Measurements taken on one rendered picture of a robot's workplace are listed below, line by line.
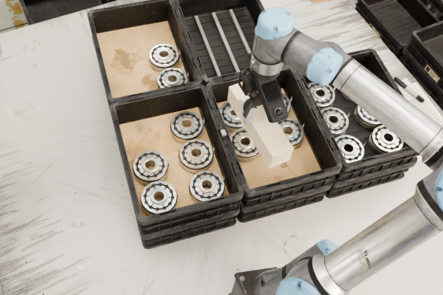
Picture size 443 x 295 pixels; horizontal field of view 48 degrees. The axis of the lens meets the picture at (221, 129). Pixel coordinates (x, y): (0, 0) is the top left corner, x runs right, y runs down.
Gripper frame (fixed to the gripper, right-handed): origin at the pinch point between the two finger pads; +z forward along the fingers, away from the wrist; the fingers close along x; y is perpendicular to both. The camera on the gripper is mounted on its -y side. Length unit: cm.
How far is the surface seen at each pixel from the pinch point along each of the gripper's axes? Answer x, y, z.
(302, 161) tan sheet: -16.1, -5.4, 25.8
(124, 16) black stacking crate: 13, 68, 20
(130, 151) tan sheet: 30.5, 19.9, 25.7
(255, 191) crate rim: 5.5, -11.8, 15.8
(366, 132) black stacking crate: -41.2, -4.6, 26.0
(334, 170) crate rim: -18.2, -15.7, 15.9
